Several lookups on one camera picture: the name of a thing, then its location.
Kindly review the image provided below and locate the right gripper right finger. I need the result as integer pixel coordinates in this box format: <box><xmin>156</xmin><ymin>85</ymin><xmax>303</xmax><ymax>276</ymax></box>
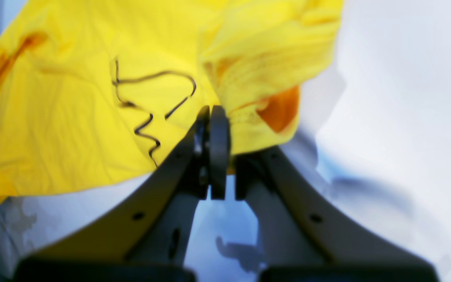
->
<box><xmin>236</xmin><ymin>147</ymin><xmax>440</xmax><ymax>282</ymax></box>

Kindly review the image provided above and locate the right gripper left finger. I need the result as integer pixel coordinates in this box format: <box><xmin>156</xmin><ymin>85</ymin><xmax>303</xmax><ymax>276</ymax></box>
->
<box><xmin>14</xmin><ymin>106</ymin><xmax>230</xmax><ymax>282</ymax></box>

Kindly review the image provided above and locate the orange yellow t-shirt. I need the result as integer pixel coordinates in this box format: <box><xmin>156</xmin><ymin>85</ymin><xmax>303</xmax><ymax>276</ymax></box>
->
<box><xmin>0</xmin><ymin>0</ymin><xmax>344</xmax><ymax>203</ymax></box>

